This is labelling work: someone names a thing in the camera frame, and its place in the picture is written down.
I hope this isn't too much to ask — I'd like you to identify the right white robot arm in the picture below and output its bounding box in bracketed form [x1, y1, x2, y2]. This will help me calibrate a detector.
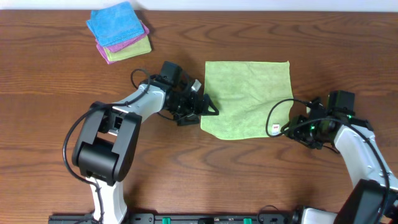
[280, 91, 397, 223]

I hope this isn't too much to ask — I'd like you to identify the folded pink cloth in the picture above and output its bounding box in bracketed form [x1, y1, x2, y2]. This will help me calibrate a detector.
[96, 21, 149, 64]

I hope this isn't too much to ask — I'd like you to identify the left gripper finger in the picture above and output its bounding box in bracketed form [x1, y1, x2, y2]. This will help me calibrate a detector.
[177, 113, 200, 126]
[201, 94, 219, 116]

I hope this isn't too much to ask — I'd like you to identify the folded green cloth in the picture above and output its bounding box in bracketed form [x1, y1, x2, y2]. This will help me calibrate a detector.
[104, 37, 152, 63]

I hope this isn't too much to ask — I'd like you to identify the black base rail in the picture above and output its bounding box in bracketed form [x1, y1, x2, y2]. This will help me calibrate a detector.
[48, 212, 295, 224]

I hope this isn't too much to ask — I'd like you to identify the folded blue cloth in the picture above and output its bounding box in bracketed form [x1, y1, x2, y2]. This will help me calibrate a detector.
[86, 1, 144, 47]

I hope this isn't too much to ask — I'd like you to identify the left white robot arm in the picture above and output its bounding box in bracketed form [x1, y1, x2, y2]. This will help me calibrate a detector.
[65, 75, 219, 223]

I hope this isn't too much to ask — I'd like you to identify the light green microfiber cloth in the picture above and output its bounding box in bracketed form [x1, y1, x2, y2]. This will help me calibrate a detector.
[200, 61, 293, 140]

